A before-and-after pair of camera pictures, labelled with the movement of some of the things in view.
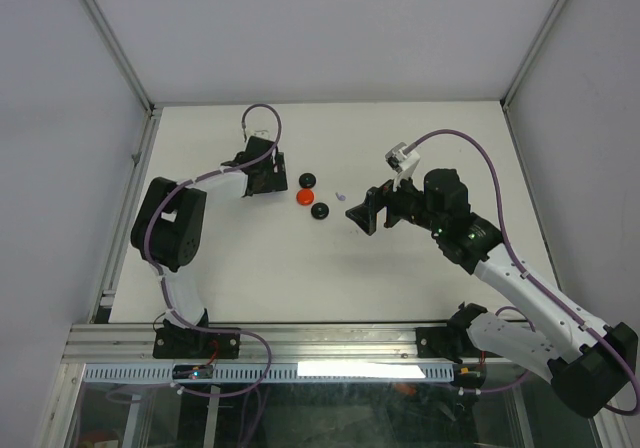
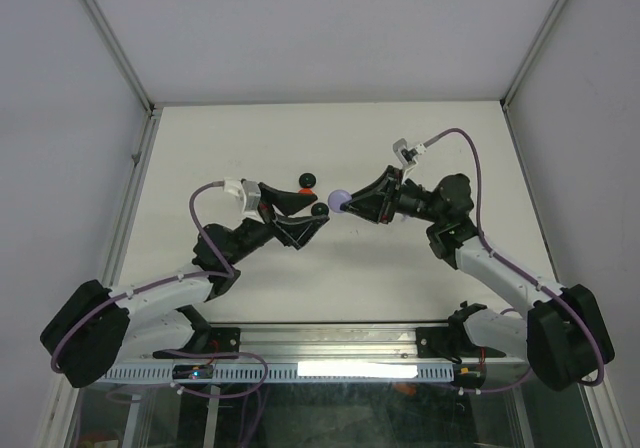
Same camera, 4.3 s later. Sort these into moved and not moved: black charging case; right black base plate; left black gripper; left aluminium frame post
Moved: left black gripper
Not moved: left aluminium frame post; right black base plate; black charging case
